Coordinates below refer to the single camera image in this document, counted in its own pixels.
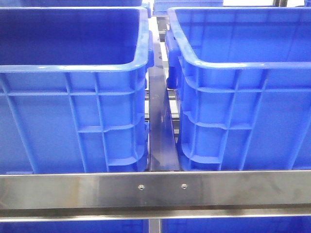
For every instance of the left blue plastic bin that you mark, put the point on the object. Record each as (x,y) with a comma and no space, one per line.
(72,89)

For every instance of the blue plastic bin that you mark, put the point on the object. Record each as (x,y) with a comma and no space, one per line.
(72,89)
(243,80)

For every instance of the right blue plastic bin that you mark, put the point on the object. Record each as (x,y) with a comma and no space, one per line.
(243,80)

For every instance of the rear centre blue bin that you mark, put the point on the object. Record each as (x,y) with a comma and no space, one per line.
(161,6)

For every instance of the lower left blue bin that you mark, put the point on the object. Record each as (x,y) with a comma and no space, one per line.
(105,226)

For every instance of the lower right blue bin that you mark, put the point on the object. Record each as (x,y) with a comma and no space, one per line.
(292,224)

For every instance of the rear left blue bin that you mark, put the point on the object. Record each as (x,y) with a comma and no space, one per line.
(77,3)

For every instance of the stainless steel front rail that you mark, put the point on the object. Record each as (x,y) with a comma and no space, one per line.
(142,195)

